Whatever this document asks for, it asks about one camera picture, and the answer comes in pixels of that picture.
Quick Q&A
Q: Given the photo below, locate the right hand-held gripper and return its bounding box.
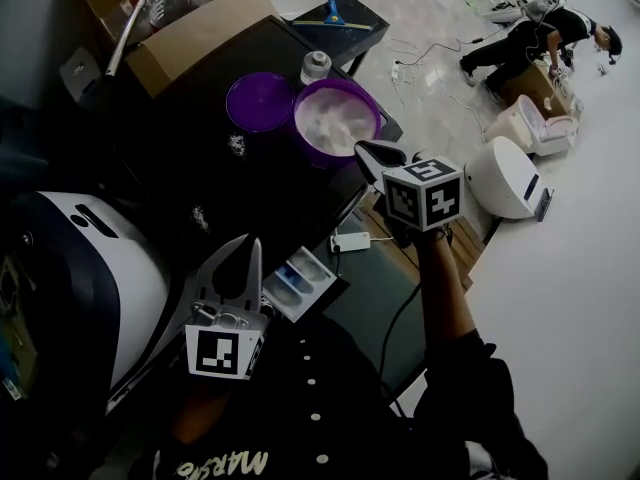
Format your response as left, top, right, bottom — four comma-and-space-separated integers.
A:
354, 140, 464, 233

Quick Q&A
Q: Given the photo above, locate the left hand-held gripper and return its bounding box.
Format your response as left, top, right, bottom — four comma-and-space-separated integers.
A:
184, 235, 271, 382

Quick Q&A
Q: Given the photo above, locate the white detergent drawer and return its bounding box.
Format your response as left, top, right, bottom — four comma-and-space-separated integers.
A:
262, 246, 337, 323

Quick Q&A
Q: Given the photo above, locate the person's right forearm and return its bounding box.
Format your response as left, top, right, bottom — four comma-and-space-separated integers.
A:
414, 222, 476, 354

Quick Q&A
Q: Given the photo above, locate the person's left forearm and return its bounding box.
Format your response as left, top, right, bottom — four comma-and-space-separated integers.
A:
169, 380, 231, 444

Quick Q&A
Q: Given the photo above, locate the purple plastic bucket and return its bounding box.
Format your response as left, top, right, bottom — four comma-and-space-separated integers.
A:
293, 77, 384, 169

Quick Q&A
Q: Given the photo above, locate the white power strip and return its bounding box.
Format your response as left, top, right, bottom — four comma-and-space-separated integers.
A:
329, 232, 371, 253

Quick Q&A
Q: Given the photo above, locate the large rounded appliance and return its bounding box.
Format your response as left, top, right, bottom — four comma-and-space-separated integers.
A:
0, 190, 174, 404

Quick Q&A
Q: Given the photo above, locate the black washing machine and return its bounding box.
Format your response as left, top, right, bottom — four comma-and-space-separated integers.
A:
89, 15, 404, 289

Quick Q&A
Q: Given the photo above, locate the white jar grey cap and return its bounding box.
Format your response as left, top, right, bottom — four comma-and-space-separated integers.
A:
299, 51, 332, 85

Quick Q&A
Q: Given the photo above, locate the black side table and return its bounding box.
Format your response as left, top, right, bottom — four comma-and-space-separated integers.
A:
279, 0, 391, 77

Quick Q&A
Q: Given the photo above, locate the wooden slat mat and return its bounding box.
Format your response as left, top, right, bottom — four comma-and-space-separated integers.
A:
359, 202, 486, 289

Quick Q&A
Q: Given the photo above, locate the white closed smart toilet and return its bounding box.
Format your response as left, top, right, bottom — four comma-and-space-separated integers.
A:
464, 135, 554, 222

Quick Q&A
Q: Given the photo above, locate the purple bucket lid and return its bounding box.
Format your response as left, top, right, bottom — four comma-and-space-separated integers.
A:
225, 71, 296, 134

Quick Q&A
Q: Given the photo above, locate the dark green floor mat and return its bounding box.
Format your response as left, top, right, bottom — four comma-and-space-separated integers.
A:
319, 212, 431, 394

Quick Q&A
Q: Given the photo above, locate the white toilet with open lid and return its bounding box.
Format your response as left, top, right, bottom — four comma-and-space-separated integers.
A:
484, 93, 581, 157

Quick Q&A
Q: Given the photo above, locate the blue squeegee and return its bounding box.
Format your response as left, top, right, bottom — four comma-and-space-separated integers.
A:
292, 0, 375, 33

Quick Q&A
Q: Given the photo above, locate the small brown cardboard box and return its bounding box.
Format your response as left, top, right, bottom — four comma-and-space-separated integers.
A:
499, 60, 576, 119

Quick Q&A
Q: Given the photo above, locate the person's black buttoned shirt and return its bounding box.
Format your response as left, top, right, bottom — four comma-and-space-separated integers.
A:
127, 312, 549, 480

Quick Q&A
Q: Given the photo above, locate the large open cardboard box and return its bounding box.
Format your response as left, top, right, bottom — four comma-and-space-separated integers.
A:
69, 0, 286, 99

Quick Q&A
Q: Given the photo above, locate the silver metal pole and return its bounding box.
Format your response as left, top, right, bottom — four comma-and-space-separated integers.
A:
106, 0, 161, 77

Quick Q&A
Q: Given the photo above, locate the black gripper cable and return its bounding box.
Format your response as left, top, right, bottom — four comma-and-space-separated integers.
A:
377, 285, 422, 387

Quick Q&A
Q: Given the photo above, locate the grey metal bracket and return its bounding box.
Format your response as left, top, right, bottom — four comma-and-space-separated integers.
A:
59, 47, 99, 104

